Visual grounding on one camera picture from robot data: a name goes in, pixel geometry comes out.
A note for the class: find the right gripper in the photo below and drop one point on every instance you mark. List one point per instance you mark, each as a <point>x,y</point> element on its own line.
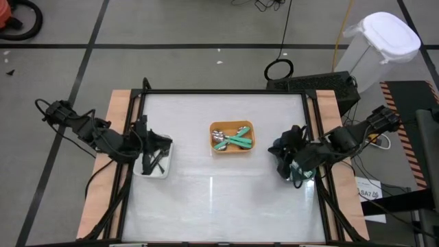
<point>288,145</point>

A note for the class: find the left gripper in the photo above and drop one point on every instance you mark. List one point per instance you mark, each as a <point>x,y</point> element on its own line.
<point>157,141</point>

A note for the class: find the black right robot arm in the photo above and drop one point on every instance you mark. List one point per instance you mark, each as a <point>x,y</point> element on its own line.
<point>350,137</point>

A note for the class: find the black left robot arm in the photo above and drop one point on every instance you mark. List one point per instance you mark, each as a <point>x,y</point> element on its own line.
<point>103,137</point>

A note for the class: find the white plastic bin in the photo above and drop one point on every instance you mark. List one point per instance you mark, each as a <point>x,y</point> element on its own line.
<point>164,171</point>

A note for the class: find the teal plastic bin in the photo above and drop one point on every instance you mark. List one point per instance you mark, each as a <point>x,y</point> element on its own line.
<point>308,175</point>

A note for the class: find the wooden table base board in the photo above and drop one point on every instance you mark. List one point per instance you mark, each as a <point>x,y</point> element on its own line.
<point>118,103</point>

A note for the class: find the orange plastic bin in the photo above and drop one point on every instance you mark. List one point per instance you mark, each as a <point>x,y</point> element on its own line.
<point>233,123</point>

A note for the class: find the white paper label sheet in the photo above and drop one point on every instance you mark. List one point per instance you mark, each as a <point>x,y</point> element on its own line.
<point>368,193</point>

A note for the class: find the black computer case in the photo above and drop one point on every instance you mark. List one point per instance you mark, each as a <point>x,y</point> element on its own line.
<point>315,84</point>

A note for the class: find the black metal beam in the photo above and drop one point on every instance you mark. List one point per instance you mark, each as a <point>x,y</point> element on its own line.
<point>394,206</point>

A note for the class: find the grey metal stand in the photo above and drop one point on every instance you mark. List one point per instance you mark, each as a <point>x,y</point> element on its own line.
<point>427,154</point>

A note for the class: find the black hazard-striped floor mat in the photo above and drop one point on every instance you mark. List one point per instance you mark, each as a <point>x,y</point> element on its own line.
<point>411,99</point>

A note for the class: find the white lidded trash can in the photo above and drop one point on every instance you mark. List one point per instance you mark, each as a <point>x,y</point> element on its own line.
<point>384,37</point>

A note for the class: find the black floor scrap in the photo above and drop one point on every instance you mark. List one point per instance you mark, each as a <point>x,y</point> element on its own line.
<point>11,72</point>

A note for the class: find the orange shop vacuum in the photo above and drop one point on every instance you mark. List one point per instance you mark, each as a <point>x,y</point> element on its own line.
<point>4,13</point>

